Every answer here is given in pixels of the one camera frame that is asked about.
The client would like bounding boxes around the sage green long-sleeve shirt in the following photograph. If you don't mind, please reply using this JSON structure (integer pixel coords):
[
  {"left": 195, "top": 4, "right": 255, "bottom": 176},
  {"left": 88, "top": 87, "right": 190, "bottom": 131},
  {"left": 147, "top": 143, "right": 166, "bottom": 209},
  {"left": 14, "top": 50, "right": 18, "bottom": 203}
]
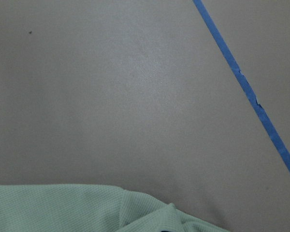
[{"left": 0, "top": 184, "right": 221, "bottom": 232}]

